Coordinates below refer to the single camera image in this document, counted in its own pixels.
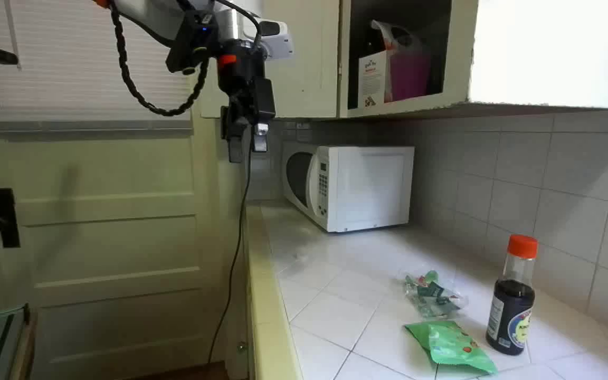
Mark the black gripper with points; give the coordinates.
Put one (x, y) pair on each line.
(239, 69)

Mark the white Quik Tea box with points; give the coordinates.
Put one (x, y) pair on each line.
(371, 80)

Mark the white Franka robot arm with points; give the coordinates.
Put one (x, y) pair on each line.
(148, 12)

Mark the cream cupboard door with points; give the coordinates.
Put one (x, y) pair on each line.
(305, 64)

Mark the white microwave oven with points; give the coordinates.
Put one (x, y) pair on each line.
(368, 187)

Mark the cream panelled door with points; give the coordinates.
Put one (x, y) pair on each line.
(120, 233)

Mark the clear plastic container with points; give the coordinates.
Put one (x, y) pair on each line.
(396, 35)

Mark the white window blind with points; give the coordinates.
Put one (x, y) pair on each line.
(72, 64)

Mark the clear packet green candies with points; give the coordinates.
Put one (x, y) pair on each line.
(430, 296)

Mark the green snack packet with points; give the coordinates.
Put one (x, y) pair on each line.
(453, 344)

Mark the soy sauce bottle red cap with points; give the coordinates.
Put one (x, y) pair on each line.
(511, 308)

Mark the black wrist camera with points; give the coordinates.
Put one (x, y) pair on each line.
(264, 97)

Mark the cream wall cupboard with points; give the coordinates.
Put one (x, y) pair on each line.
(558, 56)

